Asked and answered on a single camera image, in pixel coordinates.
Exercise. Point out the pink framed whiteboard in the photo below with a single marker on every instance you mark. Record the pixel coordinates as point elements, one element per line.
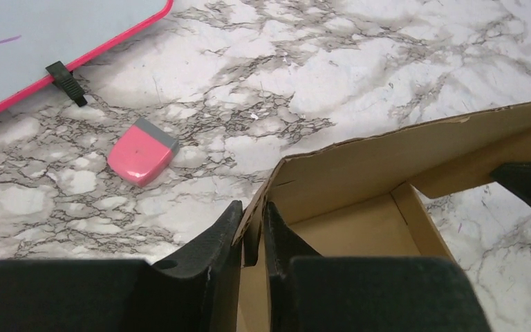
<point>42,41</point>

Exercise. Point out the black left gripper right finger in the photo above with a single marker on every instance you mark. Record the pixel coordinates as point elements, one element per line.
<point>310,292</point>

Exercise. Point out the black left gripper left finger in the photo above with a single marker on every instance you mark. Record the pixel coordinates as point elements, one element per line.
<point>195,288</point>

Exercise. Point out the brown cardboard box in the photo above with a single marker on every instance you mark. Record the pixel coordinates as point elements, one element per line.
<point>361,197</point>

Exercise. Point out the pink and grey eraser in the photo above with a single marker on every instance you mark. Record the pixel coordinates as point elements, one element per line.
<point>142,153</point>

